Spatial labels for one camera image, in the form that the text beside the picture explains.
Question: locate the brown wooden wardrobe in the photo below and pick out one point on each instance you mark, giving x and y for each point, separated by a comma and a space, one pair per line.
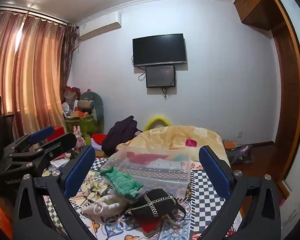
255, 5

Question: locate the small black wall monitor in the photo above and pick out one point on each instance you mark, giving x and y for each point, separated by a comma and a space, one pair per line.
160, 76

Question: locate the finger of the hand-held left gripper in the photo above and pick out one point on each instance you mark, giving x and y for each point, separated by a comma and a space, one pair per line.
62, 142
41, 133

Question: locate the white door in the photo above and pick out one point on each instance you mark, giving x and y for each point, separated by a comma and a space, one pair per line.
298, 105

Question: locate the clear plastic storage box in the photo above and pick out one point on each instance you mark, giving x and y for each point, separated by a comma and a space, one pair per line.
153, 178

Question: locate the yellow quilt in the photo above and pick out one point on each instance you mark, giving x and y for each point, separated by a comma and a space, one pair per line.
165, 137

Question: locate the red box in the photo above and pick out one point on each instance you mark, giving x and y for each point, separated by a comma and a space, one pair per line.
58, 132

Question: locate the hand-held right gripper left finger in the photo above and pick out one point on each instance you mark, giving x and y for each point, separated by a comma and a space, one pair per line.
78, 171

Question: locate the red folded cloth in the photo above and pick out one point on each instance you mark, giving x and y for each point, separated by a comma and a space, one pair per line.
140, 158

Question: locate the green bottle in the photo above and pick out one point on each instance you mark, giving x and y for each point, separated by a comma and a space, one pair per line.
87, 140

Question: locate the grey green plush toy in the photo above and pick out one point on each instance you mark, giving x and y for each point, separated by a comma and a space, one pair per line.
96, 105

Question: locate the black wall television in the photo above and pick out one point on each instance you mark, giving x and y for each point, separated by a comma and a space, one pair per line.
159, 50

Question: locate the pink rabbit plush toy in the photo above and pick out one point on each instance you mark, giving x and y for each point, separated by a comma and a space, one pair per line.
78, 136

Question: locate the wall socket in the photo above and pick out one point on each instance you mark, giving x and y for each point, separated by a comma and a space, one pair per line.
238, 134

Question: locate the yellow curved foam piece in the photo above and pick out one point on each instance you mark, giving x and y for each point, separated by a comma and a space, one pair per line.
157, 117

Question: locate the grey patterned cloth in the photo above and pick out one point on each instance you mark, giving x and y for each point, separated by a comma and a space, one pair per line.
165, 164

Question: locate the pile of bags and books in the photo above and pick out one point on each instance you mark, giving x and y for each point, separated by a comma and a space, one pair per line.
238, 151

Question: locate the orange curtain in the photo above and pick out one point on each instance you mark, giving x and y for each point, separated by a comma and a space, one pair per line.
27, 75

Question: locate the brown patterned curtain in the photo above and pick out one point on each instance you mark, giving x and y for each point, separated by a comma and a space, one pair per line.
70, 55

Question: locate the dark purple jacket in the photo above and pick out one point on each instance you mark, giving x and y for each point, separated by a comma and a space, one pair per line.
120, 135

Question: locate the patterned checkered blanket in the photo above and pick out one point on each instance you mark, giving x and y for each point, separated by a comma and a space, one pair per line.
202, 205

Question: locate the green knitted garment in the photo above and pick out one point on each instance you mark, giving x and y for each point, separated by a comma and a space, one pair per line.
120, 182

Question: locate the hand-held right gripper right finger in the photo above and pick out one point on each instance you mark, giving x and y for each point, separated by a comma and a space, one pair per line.
215, 173

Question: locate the white air conditioner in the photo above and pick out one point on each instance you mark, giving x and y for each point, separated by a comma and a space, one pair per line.
100, 26

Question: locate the green storage bag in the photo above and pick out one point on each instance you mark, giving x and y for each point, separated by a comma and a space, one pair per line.
81, 125

